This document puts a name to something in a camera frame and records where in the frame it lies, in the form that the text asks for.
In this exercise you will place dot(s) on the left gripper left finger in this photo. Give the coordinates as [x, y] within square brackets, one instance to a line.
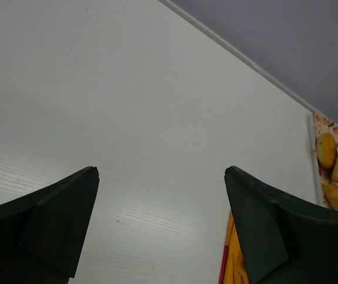
[42, 233]

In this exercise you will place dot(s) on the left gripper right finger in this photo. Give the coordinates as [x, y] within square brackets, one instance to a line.
[284, 239]

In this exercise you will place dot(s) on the round orange donut bread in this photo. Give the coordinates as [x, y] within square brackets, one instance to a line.
[326, 150]

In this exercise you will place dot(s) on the orange placemat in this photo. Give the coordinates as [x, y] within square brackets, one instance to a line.
[233, 268]

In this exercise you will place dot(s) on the floral cloth mat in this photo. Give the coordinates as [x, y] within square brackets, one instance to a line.
[318, 125]

